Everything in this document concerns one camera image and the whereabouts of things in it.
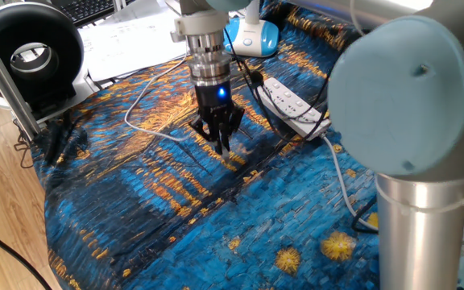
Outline blue and white desk lamp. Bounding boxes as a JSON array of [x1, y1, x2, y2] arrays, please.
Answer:
[[223, 0, 280, 59]]

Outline thin black hanging wire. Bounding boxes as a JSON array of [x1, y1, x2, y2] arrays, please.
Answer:
[[13, 120, 35, 169]]

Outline black round duct fan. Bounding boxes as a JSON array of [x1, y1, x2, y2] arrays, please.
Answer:
[[0, 2, 85, 110]]

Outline aluminium profile post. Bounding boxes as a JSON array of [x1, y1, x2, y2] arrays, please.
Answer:
[[0, 15, 42, 142]]

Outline white power strip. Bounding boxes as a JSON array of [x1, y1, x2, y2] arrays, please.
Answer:
[[255, 77, 332, 142]]

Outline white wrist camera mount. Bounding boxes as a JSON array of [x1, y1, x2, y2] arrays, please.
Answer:
[[169, 9, 230, 44]]

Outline starry night painting tablecloth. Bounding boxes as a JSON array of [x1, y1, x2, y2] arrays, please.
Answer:
[[30, 0, 382, 290]]

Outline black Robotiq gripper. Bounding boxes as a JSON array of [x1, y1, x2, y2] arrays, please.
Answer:
[[187, 79, 247, 159]]

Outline thin white lamp power cord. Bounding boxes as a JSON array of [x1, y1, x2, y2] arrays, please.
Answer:
[[123, 53, 234, 161]]

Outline black computer keyboard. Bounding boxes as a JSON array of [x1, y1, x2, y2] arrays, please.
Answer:
[[50, 0, 117, 27]]

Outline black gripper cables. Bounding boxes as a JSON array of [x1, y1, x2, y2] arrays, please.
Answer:
[[223, 27, 330, 143]]

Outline thick white power strip cable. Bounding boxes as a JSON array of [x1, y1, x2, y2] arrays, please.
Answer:
[[320, 135, 379, 233]]

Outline white paper sheets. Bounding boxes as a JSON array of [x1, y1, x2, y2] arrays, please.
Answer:
[[77, 0, 189, 83]]

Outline black floor cable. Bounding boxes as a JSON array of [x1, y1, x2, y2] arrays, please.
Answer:
[[0, 217, 52, 290]]

